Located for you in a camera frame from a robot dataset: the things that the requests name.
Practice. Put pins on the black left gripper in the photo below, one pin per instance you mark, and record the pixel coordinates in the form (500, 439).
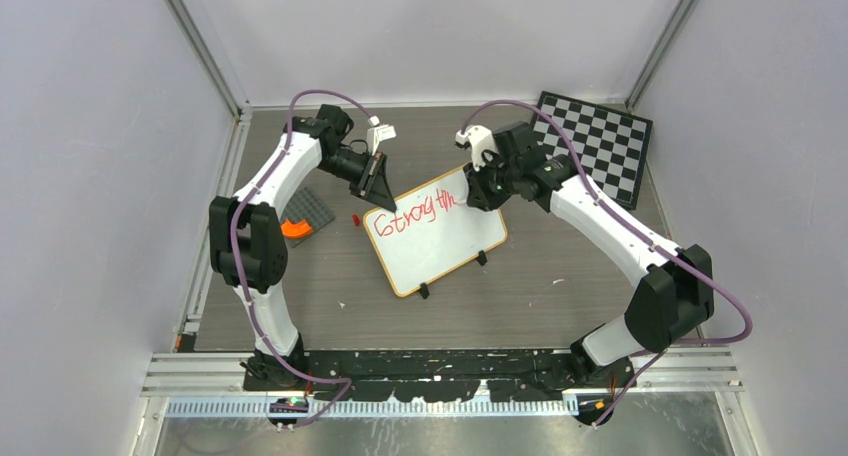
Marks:
(375, 186)

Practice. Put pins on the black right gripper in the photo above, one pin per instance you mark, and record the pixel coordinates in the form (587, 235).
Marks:
(480, 196)

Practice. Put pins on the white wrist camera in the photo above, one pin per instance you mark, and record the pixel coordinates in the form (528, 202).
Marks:
(377, 133)
(481, 143)

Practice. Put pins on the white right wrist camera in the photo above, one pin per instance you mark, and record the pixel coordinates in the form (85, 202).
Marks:
(481, 143)

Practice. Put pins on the orange curved block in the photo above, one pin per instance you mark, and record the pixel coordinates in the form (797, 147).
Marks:
(296, 230)

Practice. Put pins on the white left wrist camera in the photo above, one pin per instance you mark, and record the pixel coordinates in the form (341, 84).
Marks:
(377, 133)

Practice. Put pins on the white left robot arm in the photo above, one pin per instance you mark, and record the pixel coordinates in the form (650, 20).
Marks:
(246, 241)

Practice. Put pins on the aluminium rail frame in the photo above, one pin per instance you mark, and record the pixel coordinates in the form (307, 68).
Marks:
(210, 384)

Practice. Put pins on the black white checkerboard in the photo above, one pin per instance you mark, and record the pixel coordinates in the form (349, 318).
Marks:
(611, 144)

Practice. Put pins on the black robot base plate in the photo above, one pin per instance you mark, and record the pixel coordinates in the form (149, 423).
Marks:
(435, 376)

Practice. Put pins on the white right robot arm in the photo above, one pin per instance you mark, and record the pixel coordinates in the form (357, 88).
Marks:
(669, 298)

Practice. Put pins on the grey studded building plate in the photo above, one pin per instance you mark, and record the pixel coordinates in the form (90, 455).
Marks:
(305, 204)

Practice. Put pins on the white whiteboard orange frame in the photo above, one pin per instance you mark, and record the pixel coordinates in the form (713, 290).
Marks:
(432, 233)

